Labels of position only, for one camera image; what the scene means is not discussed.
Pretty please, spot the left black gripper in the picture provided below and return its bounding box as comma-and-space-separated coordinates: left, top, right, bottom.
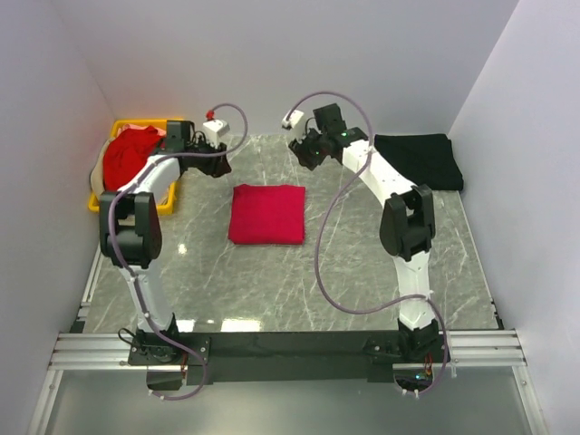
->
186, 134, 233, 179

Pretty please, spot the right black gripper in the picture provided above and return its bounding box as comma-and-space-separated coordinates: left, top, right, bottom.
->
287, 125, 327, 173

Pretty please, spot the crimson red t shirt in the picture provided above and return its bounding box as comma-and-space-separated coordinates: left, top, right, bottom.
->
228, 184, 306, 245

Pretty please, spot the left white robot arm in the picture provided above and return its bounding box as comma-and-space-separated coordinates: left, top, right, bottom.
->
100, 117, 231, 366

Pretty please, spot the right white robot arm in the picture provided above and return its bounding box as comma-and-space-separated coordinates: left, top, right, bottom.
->
281, 103, 439, 362

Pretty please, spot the dark red t shirt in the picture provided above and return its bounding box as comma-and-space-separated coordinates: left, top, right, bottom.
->
102, 125, 166, 191

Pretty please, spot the beige cloth in basket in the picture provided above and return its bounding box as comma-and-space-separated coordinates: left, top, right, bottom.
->
90, 138, 114, 198

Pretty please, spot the folded black t shirt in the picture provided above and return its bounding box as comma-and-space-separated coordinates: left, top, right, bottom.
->
374, 133, 464, 192

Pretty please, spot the yellow plastic basket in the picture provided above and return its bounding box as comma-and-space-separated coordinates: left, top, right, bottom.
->
87, 119, 177, 216

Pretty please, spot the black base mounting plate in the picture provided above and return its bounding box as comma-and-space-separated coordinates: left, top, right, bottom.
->
128, 331, 450, 385

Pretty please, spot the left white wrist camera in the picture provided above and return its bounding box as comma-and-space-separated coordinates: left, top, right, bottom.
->
202, 119, 230, 149

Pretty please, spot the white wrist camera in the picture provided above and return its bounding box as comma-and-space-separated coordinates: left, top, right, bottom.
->
281, 109, 305, 131
202, 119, 230, 149

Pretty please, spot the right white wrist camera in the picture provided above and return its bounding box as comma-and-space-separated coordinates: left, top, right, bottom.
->
281, 109, 305, 131

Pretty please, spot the aluminium frame rail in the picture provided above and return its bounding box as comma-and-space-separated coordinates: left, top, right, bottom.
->
48, 330, 527, 371

